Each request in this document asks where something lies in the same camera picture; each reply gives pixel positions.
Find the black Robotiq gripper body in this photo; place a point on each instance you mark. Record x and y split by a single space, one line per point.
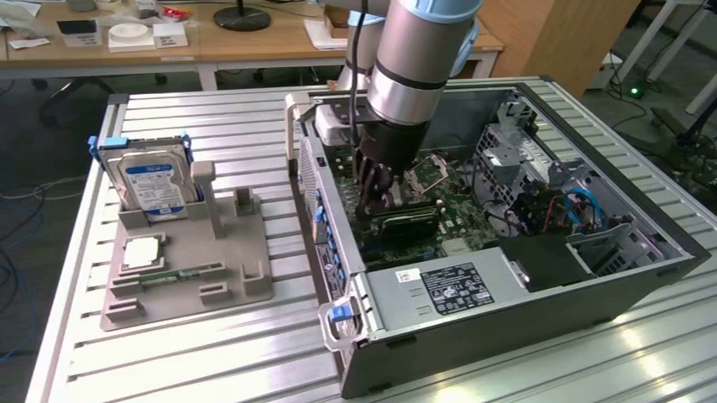
391 142

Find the black graphics card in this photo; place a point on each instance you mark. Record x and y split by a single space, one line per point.
408 226

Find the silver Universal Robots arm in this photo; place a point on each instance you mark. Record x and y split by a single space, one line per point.
413 50

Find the black installed RAM stick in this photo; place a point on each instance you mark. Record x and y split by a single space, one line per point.
421 205

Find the metal socket cover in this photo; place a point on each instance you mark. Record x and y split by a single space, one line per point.
431 174

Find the green motherboard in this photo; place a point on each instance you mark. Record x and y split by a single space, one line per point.
459 218

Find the grey power supply unit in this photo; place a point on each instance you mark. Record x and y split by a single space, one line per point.
447 289

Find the white paper stack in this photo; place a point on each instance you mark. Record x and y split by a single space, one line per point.
321 35

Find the grey plastic parts rack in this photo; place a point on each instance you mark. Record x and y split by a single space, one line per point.
224 252

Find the wooden desk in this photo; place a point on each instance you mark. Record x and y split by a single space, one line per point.
252 42

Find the wooden cabinet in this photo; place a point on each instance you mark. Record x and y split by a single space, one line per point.
559 42

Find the black round lamp base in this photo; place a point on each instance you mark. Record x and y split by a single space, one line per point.
241 19

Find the hard disk in blue carrier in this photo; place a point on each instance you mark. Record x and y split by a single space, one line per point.
148 180

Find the green RAM stick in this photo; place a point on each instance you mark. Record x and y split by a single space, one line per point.
168 275

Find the silver CPU chip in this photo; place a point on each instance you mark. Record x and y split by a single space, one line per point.
140 252

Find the device with green light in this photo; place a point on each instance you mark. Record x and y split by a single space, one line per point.
635 91

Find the white labelled box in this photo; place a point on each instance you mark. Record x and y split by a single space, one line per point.
168 35

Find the red small item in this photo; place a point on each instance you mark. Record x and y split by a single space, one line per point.
174 13

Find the black floor stand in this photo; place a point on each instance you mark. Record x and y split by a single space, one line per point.
683 126

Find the white round dish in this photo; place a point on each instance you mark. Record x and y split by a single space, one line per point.
129 35

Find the black chair base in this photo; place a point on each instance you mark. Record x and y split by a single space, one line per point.
84 90

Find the white box with black top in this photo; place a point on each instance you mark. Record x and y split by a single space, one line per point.
78 33

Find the white paper card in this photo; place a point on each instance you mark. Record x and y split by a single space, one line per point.
29 43

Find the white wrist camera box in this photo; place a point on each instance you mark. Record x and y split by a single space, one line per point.
329 126

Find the white table frame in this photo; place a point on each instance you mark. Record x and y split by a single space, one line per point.
666 38

